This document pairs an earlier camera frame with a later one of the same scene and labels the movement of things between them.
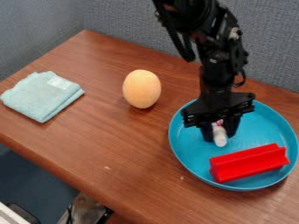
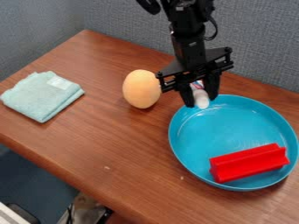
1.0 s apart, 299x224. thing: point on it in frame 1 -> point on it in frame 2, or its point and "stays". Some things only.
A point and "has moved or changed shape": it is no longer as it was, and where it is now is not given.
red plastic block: x=248 y=163 stays
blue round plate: x=264 y=127 stays
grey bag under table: x=86 y=211 stays
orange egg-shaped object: x=142 y=88 stays
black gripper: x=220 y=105 -> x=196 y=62
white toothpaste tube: x=220 y=133 has moved or changed shape
